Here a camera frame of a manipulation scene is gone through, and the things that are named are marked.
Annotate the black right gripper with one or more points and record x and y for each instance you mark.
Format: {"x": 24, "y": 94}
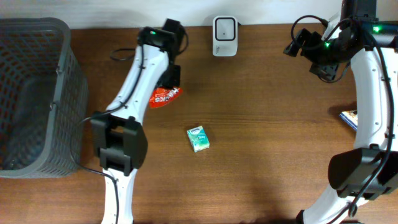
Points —
{"x": 327, "y": 71}

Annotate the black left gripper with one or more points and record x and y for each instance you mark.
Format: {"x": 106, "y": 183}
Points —
{"x": 170, "y": 80}

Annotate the red snack bag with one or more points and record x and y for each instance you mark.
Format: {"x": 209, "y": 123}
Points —
{"x": 162, "y": 96}

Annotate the green tissue pack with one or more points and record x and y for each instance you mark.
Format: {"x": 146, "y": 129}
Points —
{"x": 198, "y": 138}

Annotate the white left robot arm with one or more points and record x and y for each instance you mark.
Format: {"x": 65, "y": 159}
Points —
{"x": 118, "y": 134}

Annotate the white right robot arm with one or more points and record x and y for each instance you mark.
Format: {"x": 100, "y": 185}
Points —
{"x": 368, "y": 48}

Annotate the white barcode scanner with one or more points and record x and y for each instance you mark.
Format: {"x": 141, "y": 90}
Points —
{"x": 225, "y": 36}

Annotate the grey plastic basket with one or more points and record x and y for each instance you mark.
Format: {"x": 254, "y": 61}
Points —
{"x": 44, "y": 95}

